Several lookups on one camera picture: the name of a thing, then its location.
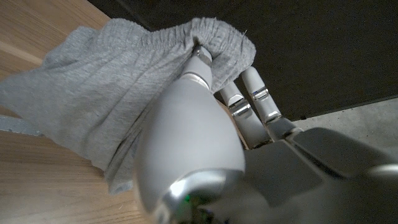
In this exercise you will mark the black backdrop curtain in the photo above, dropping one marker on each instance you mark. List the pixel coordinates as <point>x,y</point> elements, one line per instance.
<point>311,46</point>

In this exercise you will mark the gray shorts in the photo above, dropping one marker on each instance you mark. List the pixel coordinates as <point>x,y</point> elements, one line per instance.
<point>93,93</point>

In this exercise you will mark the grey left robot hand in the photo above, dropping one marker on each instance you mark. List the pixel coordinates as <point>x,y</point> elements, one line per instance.
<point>186,140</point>

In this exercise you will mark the long grey tape strip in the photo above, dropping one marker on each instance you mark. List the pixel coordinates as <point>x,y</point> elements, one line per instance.
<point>18,126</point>

